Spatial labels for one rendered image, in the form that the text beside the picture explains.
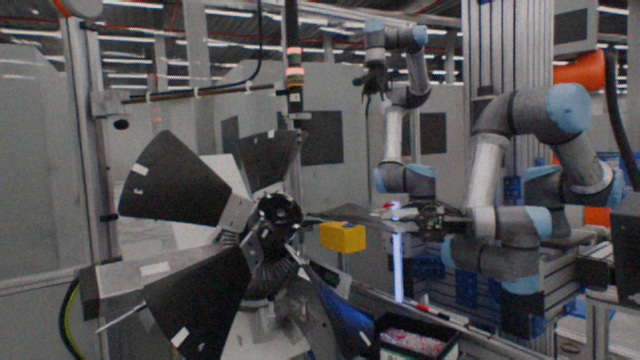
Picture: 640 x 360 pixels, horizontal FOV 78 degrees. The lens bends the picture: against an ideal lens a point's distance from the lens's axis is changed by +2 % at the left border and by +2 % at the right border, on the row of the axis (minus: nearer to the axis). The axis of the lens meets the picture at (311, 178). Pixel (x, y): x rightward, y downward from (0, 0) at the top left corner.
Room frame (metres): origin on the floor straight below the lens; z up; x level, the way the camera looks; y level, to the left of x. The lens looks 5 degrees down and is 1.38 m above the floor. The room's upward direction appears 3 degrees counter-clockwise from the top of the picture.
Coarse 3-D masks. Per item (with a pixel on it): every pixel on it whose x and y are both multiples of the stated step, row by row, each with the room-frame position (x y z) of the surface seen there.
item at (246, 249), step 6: (252, 234) 0.88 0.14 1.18; (246, 240) 0.86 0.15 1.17; (252, 240) 0.88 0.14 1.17; (258, 240) 0.90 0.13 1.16; (240, 246) 0.85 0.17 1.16; (246, 246) 0.86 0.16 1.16; (252, 246) 0.88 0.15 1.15; (258, 246) 0.90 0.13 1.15; (246, 252) 0.86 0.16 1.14; (258, 252) 0.90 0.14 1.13; (246, 258) 0.86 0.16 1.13; (252, 258) 0.88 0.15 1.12; (258, 258) 0.90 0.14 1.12; (252, 264) 0.88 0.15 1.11; (258, 264) 0.90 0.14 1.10; (252, 270) 0.88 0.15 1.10
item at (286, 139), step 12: (264, 132) 1.20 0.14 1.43; (276, 132) 1.20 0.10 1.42; (288, 132) 1.19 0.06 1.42; (240, 144) 1.19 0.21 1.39; (252, 144) 1.18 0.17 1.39; (264, 144) 1.16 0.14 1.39; (276, 144) 1.15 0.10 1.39; (288, 144) 1.14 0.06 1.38; (300, 144) 1.14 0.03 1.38; (240, 156) 1.16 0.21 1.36; (252, 156) 1.14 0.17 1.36; (264, 156) 1.12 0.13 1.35; (276, 156) 1.10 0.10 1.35; (288, 156) 1.10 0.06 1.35; (252, 168) 1.11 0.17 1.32; (264, 168) 1.09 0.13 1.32; (276, 168) 1.07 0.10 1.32; (288, 168) 1.06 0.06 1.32; (252, 180) 1.08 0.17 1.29; (264, 180) 1.06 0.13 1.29; (276, 180) 1.03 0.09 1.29; (252, 192) 1.05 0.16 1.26
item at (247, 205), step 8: (232, 192) 0.94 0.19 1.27; (232, 200) 0.94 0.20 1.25; (240, 200) 0.94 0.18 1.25; (248, 200) 0.94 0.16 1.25; (232, 208) 0.94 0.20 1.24; (240, 208) 0.94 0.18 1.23; (248, 208) 0.94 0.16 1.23; (224, 216) 0.94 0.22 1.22; (232, 216) 0.94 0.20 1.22; (240, 216) 0.94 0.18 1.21; (248, 216) 0.94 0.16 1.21; (224, 224) 0.94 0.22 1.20; (232, 224) 0.94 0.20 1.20; (240, 224) 0.94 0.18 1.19; (240, 232) 0.95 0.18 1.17
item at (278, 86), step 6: (276, 84) 1.01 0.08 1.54; (282, 84) 1.01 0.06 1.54; (276, 90) 1.01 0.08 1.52; (282, 90) 1.00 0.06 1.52; (288, 90) 1.01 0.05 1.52; (282, 96) 1.01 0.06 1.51; (288, 96) 1.01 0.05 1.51; (282, 102) 1.01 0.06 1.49; (288, 102) 1.01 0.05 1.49; (282, 108) 1.01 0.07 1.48; (288, 108) 1.01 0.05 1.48; (282, 114) 1.01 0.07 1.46; (288, 114) 0.99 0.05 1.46; (294, 114) 0.98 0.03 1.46; (300, 114) 0.98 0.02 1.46; (306, 114) 0.99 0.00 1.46
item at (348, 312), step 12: (312, 276) 0.86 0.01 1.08; (324, 288) 0.86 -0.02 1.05; (324, 300) 0.82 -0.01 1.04; (336, 300) 0.86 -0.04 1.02; (336, 312) 0.82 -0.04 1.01; (348, 312) 0.87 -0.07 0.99; (336, 324) 0.78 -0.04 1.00; (348, 324) 0.82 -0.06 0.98; (360, 324) 0.88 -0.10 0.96; (372, 324) 0.93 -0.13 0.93; (336, 336) 0.76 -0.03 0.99; (348, 336) 0.79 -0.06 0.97; (360, 336) 0.82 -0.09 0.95; (372, 336) 0.87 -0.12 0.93; (348, 348) 0.76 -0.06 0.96; (360, 348) 0.79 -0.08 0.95
